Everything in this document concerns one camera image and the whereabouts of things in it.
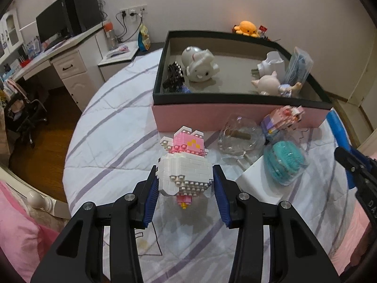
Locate white nightstand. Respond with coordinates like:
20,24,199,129
98,45,139,82

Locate blue white carton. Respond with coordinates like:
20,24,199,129
25,35,41,57

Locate black and pink storage box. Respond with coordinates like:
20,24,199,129
152,30,333,132

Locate orange octopus plush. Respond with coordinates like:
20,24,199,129
234,20,261,37

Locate black office chair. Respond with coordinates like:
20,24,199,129
5,79,49,148

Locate white unicorn figurine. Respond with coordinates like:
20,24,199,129
251,71,304,98

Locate white bed frame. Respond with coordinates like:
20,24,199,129
0,164,71,219

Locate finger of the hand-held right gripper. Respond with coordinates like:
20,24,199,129
326,110,377,168
334,147,377,190

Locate pink white brick figure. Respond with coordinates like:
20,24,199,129
157,126,214,210

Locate white desk with drawers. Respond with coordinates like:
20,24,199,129
0,21,107,113

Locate pink bed sheet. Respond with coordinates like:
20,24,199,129
0,180,70,283

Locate white charger block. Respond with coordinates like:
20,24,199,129
236,153,283,190

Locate white wall power outlet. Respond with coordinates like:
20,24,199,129
119,4,148,17

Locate small pastel brick figure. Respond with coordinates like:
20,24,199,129
260,105,304,142

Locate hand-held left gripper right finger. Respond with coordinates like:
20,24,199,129
213,164,344,283

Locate water bottle with orange cap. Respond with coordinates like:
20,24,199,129
104,21,118,51

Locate black computer tower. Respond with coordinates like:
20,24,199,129
65,0,102,36

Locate clear glass ashtray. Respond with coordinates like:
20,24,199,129
217,114,266,166

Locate clear plastic box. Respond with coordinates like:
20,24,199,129
284,46,314,83

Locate white glass-door cabinet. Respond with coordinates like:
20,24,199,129
0,8,25,56

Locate pink padded coat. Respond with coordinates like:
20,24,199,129
1,78,29,115

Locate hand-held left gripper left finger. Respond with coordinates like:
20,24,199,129
30,166,160,283

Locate white round piggy bank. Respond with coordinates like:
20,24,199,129
181,46,221,82

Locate black power cable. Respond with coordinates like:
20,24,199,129
115,12,130,41

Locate black brick figure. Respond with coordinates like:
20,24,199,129
163,62,186,91

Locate white wardrobe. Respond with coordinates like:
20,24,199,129
331,91,377,160

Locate teal macaron case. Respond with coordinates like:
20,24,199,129
263,141,308,186

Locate blue yellow snack bag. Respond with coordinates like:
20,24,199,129
137,25,152,51

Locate dark low cabinet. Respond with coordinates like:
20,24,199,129
138,42,164,52

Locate black computer monitor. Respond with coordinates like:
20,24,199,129
36,0,70,44

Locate pink printed papers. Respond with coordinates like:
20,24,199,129
106,45,130,58

